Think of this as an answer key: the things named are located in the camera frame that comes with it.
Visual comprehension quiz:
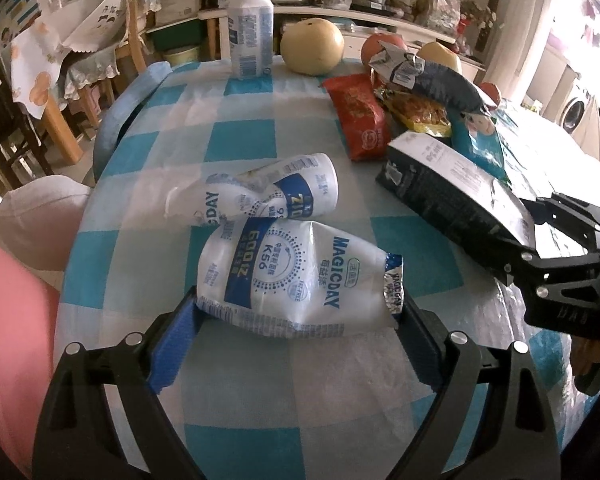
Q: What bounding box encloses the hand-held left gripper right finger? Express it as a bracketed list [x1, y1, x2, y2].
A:
[390, 285, 563, 480]

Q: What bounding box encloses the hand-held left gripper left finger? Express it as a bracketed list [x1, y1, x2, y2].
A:
[32, 285, 206, 480]

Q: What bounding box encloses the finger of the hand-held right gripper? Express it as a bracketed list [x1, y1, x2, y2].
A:
[495, 232, 600, 332]
[522, 191, 600, 252]

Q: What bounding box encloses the black snack packet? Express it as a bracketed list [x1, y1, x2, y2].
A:
[376, 131, 537, 253]

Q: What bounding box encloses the white Magicday pouch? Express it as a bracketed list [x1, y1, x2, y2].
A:
[195, 220, 406, 343]

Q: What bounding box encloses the pink plastic bin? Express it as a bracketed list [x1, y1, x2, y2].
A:
[0, 222, 63, 461]

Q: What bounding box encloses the crushed white plastic bottle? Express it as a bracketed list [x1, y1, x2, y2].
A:
[162, 152, 338, 233]

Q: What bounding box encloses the white washing machine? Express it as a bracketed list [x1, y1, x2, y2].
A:
[557, 77, 600, 136]

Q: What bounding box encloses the teal snack packet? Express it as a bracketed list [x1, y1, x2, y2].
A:
[450, 112, 511, 183]

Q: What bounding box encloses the small orange fruit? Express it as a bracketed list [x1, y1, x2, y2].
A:
[477, 81, 502, 106]

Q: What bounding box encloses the yellow snack packet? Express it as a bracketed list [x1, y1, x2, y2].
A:
[375, 87, 453, 136]

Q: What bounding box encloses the crumpled grey snack bag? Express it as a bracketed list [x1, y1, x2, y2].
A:
[369, 44, 491, 116]

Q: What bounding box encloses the white pillow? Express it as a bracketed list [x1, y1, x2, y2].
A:
[0, 176, 93, 291]

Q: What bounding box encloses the blue white checked tablecloth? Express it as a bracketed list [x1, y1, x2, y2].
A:
[55, 55, 600, 480]

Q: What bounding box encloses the small yellow pear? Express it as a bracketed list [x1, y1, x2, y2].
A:
[417, 41, 463, 73]

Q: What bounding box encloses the red snack packet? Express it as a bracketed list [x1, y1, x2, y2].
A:
[322, 74, 392, 162]

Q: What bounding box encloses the filled plastic bag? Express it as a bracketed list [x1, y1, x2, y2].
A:
[425, 0, 463, 33]

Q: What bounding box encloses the blue cloth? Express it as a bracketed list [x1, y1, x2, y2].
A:
[92, 62, 173, 186]

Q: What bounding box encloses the wooden dining table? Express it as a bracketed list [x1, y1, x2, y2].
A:
[35, 95, 83, 166]

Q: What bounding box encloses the red apple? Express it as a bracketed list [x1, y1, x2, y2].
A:
[361, 33, 408, 66]

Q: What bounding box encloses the dark wooden chair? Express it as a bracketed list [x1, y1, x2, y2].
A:
[0, 50, 53, 183]

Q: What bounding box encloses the white television cabinet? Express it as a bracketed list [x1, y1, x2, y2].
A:
[200, 2, 483, 68]

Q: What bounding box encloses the lace seat cover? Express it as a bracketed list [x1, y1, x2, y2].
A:
[62, 45, 121, 101]

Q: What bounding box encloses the green waste bin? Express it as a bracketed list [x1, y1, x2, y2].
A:
[161, 45, 201, 67]

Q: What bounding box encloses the large yellow pear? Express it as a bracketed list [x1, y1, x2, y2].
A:
[280, 17, 345, 76]

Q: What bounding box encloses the white orange printed tablecloth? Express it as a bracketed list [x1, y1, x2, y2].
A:
[10, 22, 81, 121]

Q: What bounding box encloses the light wooden chair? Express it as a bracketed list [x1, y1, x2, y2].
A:
[122, 0, 151, 73]

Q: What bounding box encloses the green crate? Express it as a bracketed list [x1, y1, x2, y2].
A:
[147, 25, 204, 53]

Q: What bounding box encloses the upright white plastic bottle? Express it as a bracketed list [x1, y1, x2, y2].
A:
[227, 0, 275, 81]

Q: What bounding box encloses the white mesh food cover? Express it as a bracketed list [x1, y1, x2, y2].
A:
[40, 0, 131, 56]

